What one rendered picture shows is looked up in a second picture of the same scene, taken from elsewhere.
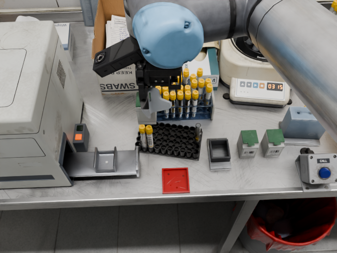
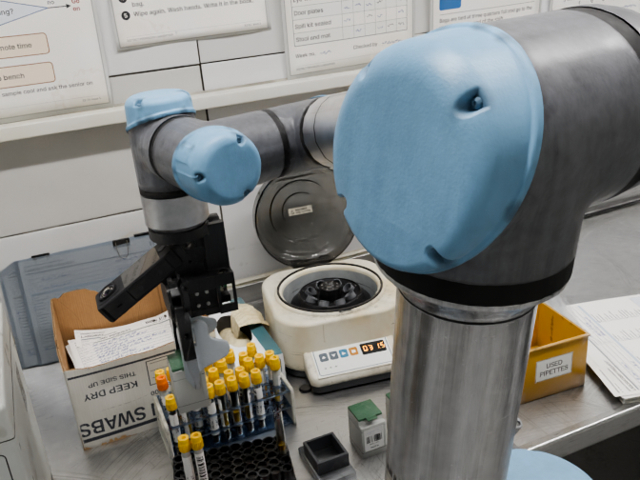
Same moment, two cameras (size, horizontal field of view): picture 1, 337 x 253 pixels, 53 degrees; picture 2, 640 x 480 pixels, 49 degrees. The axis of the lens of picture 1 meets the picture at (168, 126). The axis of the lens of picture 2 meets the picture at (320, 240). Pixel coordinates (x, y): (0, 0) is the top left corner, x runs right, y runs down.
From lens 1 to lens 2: 0.39 m
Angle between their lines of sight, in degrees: 37
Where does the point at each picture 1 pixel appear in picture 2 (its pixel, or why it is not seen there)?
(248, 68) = (324, 327)
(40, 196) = not seen: outside the picture
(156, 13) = (201, 134)
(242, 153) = (365, 443)
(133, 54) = (160, 264)
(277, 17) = (329, 107)
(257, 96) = (351, 367)
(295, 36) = not seen: hidden behind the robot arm
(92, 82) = (59, 439)
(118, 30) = (90, 348)
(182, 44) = (239, 162)
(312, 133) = not seen: hidden behind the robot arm
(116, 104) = (117, 454)
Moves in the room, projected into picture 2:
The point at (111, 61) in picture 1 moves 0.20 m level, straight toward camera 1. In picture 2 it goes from (128, 285) to (208, 354)
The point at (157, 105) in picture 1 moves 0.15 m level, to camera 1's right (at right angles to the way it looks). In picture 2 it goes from (208, 352) to (319, 321)
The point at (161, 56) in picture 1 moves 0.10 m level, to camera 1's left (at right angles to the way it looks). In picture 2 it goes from (217, 182) to (110, 203)
